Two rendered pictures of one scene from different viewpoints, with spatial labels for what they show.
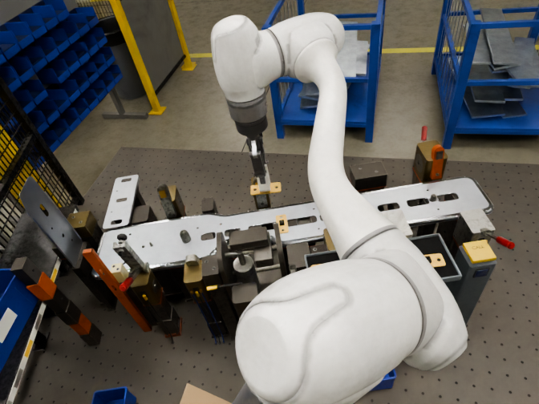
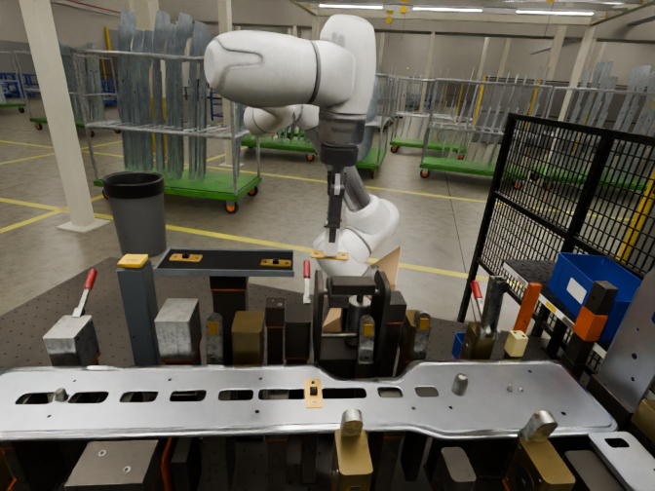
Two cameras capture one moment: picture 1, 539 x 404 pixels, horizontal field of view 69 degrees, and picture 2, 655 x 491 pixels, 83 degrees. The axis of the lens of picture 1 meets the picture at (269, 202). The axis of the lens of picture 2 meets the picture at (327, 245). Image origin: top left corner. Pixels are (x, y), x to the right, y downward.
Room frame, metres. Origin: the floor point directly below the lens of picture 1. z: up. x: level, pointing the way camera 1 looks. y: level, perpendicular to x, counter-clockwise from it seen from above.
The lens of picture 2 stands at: (1.51, -0.11, 1.65)
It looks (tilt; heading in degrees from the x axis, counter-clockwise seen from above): 24 degrees down; 172
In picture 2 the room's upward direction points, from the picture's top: 4 degrees clockwise
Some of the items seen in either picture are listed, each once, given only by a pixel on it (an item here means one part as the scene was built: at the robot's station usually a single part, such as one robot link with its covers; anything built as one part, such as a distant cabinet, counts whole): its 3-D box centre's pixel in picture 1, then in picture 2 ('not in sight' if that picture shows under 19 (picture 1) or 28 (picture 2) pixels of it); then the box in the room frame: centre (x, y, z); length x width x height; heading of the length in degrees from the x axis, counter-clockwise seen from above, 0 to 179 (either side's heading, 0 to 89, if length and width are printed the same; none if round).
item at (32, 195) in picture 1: (54, 224); (643, 334); (0.93, 0.70, 1.17); 0.12 x 0.01 x 0.34; 178
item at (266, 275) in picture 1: (261, 287); (344, 351); (0.69, 0.08, 0.94); 0.18 x 0.13 x 0.49; 88
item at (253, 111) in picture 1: (247, 103); (341, 129); (0.78, 0.01, 1.56); 0.09 x 0.09 x 0.06
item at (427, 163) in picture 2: not in sight; (478, 132); (-5.35, 3.62, 0.89); 1.90 x 1.00 x 1.77; 66
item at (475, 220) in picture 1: (465, 259); (87, 378); (0.70, -0.61, 0.88); 0.12 x 0.07 x 0.36; 178
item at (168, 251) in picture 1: (287, 222); (304, 396); (0.90, -0.05, 1.00); 1.38 x 0.22 x 0.02; 88
